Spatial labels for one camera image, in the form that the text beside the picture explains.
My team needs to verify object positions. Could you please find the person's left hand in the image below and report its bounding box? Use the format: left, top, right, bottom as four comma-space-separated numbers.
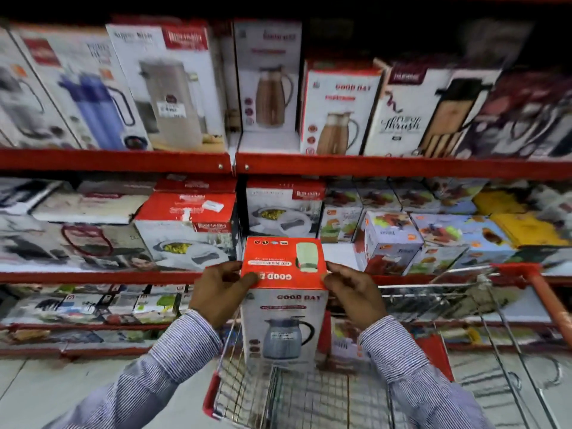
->
189, 262, 260, 329

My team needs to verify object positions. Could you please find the person's right hand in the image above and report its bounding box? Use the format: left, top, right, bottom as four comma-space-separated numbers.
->
322, 262, 388, 331

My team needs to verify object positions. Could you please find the red-topped grey jug box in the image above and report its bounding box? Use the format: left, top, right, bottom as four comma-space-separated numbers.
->
240, 237, 332, 372

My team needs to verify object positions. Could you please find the person's left forearm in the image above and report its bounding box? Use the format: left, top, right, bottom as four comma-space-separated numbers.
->
44, 310, 224, 429

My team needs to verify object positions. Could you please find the person's right forearm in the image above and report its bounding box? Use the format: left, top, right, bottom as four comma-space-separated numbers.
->
359, 315, 493, 429

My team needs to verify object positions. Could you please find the red-topped casserole box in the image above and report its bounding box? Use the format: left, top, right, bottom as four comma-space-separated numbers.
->
133, 192, 238, 271

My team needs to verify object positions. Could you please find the group of colourful chopper boxes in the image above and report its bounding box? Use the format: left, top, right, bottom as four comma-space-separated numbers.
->
319, 177, 520, 277

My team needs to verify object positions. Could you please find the white casserole box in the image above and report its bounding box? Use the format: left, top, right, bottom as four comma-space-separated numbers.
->
245, 176, 327, 240

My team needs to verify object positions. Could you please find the red metal shelf rack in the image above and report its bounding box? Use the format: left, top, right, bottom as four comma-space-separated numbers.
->
0, 148, 572, 359

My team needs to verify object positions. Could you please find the row of small printed packets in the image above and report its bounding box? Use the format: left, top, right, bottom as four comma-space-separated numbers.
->
0, 283, 198, 327

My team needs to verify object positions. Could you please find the red-trimmed copper jug box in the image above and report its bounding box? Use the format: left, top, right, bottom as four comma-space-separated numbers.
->
299, 59, 385, 156

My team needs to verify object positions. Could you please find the flat white cookware box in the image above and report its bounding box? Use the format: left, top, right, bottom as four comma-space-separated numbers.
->
31, 191, 151, 225

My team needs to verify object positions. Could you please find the yellow box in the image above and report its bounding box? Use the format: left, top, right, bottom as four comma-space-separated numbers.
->
472, 189, 533, 216
491, 212, 572, 249

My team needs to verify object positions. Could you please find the black and gold flask box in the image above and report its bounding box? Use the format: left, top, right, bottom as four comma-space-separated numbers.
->
362, 57, 504, 158

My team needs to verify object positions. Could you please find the steel jug box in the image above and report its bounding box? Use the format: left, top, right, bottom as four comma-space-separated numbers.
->
105, 21, 229, 153

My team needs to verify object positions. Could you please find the tall white copper jug box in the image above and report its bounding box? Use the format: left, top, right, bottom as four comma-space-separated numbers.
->
232, 19, 303, 154

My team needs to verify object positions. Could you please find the flat grey cookware box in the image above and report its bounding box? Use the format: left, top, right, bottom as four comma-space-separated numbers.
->
0, 178, 64, 216

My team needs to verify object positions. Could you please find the blue flask box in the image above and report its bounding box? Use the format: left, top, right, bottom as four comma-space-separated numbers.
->
9, 24, 153, 152

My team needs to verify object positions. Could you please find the dark printed box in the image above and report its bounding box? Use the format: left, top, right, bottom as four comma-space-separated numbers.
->
455, 70, 572, 159

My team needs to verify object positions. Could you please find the grey flask box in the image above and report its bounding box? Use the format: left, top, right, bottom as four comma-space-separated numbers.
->
0, 27, 82, 150

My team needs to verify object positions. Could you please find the metal wire shopping cart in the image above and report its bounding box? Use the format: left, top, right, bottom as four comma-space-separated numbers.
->
203, 263, 572, 429

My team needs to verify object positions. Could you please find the flat box with red ring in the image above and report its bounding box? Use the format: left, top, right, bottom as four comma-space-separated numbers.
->
0, 214, 158, 271

